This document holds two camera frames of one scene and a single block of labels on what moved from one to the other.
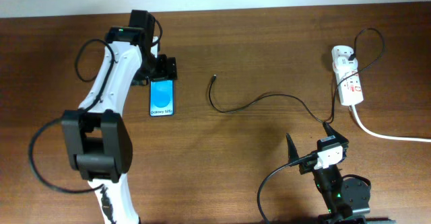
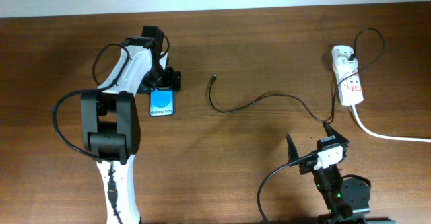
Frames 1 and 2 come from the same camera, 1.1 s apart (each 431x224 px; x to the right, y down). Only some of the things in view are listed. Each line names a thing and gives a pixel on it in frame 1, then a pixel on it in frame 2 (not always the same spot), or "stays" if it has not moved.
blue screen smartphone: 161,97 stays
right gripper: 333,134 stays
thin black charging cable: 286,94 stays
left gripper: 163,71 -> 168,81
